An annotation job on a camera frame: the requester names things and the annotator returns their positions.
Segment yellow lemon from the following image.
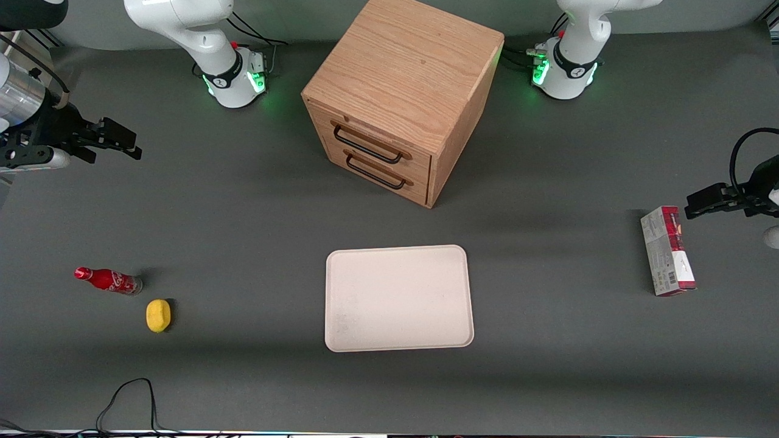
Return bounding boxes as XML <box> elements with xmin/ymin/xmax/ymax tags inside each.
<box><xmin>145</xmin><ymin>299</ymin><xmax>172</xmax><ymax>334</ymax></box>

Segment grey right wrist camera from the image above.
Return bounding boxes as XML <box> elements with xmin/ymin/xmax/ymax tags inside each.
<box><xmin>0</xmin><ymin>148</ymin><xmax>69</xmax><ymax>173</ymax></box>

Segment wooden drawer front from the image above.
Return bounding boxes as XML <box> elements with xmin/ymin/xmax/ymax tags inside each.
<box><xmin>326</xmin><ymin>137</ymin><xmax>430</xmax><ymax>207</ymax></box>
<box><xmin>306</xmin><ymin>99</ymin><xmax>433</xmax><ymax>183</ymax></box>

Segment black left arm base cables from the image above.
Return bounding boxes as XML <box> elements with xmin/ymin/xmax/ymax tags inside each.
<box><xmin>503</xmin><ymin>13</ymin><xmax>570</xmax><ymax>72</ymax></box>

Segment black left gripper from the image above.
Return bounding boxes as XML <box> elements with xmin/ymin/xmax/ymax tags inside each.
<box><xmin>684</xmin><ymin>155</ymin><xmax>779</xmax><ymax>220</ymax></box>

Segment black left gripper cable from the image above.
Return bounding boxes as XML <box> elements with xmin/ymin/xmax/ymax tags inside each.
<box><xmin>729</xmin><ymin>127</ymin><xmax>779</xmax><ymax>196</ymax></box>

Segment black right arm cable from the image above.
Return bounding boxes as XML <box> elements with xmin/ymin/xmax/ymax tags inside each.
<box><xmin>0</xmin><ymin>33</ymin><xmax>71</xmax><ymax>95</ymax></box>

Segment red and grey carton box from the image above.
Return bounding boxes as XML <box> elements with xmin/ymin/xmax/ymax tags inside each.
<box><xmin>640</xmin><ymin>206</ymin><xmax>697</xmax><ymax>297</ymax></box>

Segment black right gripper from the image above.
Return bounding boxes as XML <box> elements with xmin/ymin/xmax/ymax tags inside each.
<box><xmin>0</xmin><ymin>101</ymin><xmax>143</xmax><ymax>170</ymax></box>

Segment black cable loop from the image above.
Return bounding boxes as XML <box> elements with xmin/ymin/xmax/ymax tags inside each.
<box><xmin>0</xmin><ymin>378</ymin><xmax>183</xmax><ymax>437</ymax></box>

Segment black arm base cables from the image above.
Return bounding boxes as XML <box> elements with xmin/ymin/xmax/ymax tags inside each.
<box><xmin>503</xmin><ymin>13</ymin><xmax>570</xmax><ymax>72</ymax></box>
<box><xmin>226</xmin><ymin>11</ymin><xmax>289</xmax><ymax>48</ymax></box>

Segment cream rectangular tray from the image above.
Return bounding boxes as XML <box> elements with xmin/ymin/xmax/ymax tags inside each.
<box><xmin>324</xmin><ymin>245</ymin><xmax>475</xmax><ymax>353</ymax></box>

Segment red coke bottle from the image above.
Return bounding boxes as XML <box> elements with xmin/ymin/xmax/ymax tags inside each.
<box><xmin>74</xmin><ymin>266</ymin><xmax>144</xmax><ymax>296</ymax></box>

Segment black right arm base cables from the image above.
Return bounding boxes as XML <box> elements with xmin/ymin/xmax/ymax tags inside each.
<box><xmin>226</xmin><ymin>11</ymin><xmax>289</xmax><ymax>48</ymax></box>

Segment black drawer handle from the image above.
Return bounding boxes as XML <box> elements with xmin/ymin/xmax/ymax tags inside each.
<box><xmin>331</xmin><ymin>120</ymin><xmax>413</xmax><ymax>165</ymax></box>
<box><xmin>344</xmin><ymin>150</ymin><xmax>415</xmax><ymax>191</ymax></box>

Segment wooden drawer cabinet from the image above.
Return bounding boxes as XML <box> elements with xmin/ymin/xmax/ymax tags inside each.
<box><xmin>301</xmin><ymin>0</ymin><xmax>505</xmax><ymax>209</ymax></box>

